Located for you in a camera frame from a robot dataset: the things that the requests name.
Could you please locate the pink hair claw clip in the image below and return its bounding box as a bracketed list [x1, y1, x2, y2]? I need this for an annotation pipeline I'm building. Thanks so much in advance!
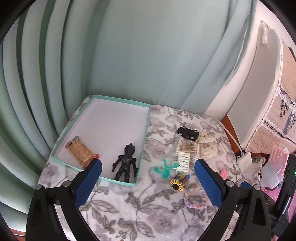
[220, 169, 228, 180]

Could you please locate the pastel braided bracelet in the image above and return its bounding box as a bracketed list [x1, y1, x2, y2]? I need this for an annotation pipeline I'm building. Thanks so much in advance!
[183, 185, 208, 209]

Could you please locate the cream lace scrunchie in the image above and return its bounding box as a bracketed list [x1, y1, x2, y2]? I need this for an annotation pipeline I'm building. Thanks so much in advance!
[198, 136, 218, 160]

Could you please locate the colourful plastic link toy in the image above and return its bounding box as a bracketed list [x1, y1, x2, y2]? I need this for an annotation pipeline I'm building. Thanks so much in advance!
[172, 173, 191, 188]

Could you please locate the white hair claw clip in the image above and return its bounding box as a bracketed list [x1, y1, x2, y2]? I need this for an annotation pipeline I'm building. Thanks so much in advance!
[177, 152, 198, 173]

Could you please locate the green translucent stretchy figure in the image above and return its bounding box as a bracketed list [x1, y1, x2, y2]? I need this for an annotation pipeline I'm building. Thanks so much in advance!
[154, 159, 179, 179]

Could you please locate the white power adapter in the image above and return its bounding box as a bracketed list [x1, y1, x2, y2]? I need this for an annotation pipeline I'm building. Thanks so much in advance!
[237, 152, 252, 174]

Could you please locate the quilted lace bed cover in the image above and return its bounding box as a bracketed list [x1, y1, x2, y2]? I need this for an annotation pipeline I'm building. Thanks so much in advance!
[239, 22, 295, 154]

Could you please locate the black toy car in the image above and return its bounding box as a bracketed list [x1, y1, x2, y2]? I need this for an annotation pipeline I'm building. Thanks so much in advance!
[177, 126, 199, 141]

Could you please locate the bag of cotton swabs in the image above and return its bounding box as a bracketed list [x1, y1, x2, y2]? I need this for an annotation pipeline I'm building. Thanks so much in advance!
[170, 136, 200, 158]

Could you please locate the gold wrapped snack packet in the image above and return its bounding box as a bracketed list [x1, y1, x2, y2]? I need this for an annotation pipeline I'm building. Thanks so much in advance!
[65, 136, 100, 170]

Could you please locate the black toy action figure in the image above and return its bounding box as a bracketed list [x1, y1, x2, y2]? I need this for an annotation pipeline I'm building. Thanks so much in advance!
[112, 143, 138, 183]

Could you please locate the teal shallow cardboard box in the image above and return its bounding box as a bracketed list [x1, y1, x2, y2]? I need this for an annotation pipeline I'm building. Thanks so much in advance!
[51, 95, 150, 183]

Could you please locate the pale green curtain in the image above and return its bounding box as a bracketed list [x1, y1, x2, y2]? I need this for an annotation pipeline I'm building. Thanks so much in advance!
[1, 1, 256, 214]

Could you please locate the sunflower hair tie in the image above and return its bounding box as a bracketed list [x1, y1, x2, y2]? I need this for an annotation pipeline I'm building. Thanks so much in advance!
[169, 178, 186, 192]

